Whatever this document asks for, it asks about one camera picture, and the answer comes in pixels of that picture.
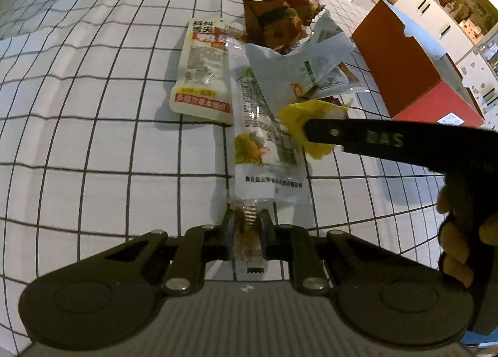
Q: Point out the white wall cabinet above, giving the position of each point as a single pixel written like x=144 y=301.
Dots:
x=424 y=3

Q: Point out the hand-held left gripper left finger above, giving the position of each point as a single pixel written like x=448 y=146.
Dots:
x=229 y=238

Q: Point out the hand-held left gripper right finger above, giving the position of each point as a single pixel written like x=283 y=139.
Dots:
x=266 y=238

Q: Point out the grey white snack packet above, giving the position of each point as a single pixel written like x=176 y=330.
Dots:
x=280 y=69

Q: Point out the white orange snack packet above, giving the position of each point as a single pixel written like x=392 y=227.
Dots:
x=202 y=69

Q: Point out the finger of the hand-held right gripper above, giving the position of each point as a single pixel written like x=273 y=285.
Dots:
x=350 y=135

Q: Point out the dark brown snack packet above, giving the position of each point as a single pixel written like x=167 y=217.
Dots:
x=272 y=26

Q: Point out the long clear snack packet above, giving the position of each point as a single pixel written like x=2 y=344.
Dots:
x=264 y=139

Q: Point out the small clear snack packet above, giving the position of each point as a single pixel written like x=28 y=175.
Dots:
x=352 y=79

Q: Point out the red cardboard box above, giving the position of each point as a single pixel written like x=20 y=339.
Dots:
x=397 y=69

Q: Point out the person's right hand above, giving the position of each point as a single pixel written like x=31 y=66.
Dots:
x=453 y=248

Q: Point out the white checked tablecloth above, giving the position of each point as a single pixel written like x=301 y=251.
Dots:
x=97 y=108

